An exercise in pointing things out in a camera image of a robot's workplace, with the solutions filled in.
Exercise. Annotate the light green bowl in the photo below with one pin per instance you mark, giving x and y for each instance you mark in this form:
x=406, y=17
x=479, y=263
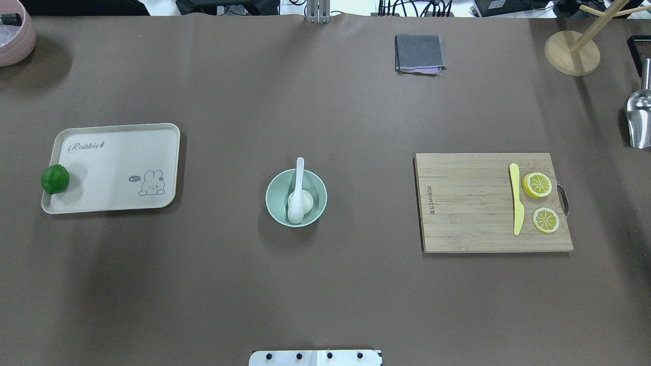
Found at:
x=282, y=186

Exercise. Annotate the upper lemon slice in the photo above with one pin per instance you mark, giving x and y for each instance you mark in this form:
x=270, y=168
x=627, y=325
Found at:
x=536, y=185

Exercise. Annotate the pink ribbed bowl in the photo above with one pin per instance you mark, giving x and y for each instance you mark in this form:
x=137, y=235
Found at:
x=24, y=38

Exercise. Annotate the green lime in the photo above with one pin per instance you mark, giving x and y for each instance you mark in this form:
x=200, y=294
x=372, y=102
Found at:
x=55, y=179

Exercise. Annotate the folded grey cloth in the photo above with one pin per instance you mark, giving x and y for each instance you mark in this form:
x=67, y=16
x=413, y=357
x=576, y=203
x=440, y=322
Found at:
x=419, y=54

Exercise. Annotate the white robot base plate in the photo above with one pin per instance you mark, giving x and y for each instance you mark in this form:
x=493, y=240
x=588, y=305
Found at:
x=317, y=357

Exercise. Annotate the lower lemon slice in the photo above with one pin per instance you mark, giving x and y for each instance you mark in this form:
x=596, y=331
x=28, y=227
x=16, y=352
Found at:
x=545, y=220

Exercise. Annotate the bamboo cutting board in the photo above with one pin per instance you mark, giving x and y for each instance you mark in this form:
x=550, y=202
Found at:
x=466, y=204

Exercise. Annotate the metal scoop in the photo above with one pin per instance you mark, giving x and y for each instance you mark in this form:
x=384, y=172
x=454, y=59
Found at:
x=638, y=111

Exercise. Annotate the clear ice cubes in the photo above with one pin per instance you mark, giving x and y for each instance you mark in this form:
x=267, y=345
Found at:
x=7, y=33

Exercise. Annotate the white ceramic spoon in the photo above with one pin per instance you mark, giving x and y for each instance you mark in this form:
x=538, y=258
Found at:
x=295, y=210

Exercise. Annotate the grey metal bracket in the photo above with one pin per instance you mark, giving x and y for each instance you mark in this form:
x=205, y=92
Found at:
x=318, y=11

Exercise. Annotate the lemon slice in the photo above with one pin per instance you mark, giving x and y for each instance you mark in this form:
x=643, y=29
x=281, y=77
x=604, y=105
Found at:
x=536, y=185
x=545, y=220

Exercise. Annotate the white steamed bun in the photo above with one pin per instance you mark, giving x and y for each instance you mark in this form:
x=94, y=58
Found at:
x=308, y=201

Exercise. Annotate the cream rabbit tray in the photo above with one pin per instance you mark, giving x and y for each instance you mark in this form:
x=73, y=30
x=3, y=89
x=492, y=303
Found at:
x=129, y=167

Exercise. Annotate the wooden mug tree stand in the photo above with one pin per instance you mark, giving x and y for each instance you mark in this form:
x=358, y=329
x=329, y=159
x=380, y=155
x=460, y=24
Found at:
x=575, y=53

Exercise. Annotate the yellow plastic knife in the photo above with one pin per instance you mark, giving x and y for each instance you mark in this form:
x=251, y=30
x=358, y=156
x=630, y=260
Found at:
x=517, y=204

